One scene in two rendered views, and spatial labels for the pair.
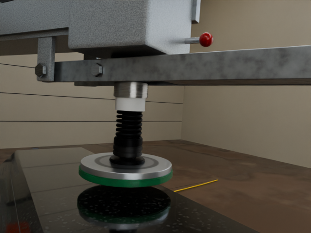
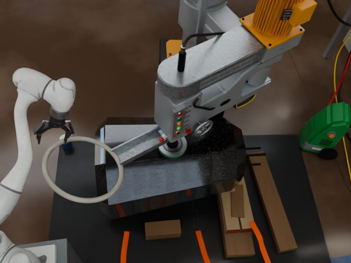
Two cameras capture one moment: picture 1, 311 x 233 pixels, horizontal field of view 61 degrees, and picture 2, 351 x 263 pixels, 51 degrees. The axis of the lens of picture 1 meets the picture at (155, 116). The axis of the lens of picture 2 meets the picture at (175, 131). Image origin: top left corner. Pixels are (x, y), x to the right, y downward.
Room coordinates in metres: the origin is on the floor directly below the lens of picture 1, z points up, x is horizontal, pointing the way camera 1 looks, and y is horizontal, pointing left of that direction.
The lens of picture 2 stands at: (1.15, -1.20, 3.21)
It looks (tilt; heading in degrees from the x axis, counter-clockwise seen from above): 58 degrees down; 112
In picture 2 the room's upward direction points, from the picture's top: 7 degrees clockwise
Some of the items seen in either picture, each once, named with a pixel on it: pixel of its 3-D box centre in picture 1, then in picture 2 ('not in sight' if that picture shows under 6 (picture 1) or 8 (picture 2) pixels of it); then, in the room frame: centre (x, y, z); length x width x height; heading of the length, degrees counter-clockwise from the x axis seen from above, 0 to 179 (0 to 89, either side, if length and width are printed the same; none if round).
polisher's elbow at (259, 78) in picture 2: not in sight; (256, 66); (0.93, 0.64, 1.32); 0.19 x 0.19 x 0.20
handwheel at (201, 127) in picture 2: not in sight; (200, 124); (0.78, 0.11, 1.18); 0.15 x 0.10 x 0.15; 62
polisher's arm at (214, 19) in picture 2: not in sight; (218, 24); (0.54, 0.86, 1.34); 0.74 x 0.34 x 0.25; 151
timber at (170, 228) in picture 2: not in sight; (162, 229); (0.77, -0.31, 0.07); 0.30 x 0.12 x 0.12; 34
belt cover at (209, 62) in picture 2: not in sight; (228, 55); (0.78, 0.37, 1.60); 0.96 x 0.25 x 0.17; 62
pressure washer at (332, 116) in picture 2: not in sight; (334, 120); (1.70, 1.27, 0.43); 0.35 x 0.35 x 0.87; 17
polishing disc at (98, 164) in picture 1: (127, 163); (172, 143); (0.62, 0.06, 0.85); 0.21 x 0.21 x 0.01
